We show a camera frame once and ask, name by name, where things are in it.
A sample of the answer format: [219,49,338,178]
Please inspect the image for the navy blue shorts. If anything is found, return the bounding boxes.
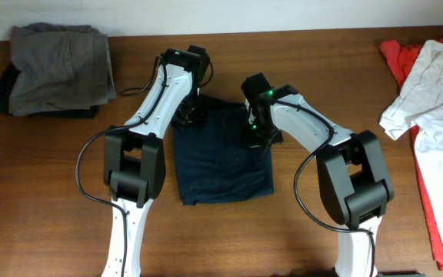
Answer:
[172,95,275,205]

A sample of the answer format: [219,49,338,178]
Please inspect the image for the red garment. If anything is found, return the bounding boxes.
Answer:
[380,40,443,271]

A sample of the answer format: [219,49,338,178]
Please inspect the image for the grey folded shorts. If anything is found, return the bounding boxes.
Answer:
[8,22,117,116]

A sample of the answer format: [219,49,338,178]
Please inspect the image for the white t-shirt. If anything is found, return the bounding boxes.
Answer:
[379,40,443,244]

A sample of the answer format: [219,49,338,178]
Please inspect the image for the black folded garment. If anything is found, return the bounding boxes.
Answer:
[0,63,98,119]

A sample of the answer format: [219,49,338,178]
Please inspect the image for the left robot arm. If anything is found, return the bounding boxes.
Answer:
[102,45,212,276]

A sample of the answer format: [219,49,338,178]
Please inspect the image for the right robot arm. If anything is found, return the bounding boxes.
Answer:
[241,73,394,276]

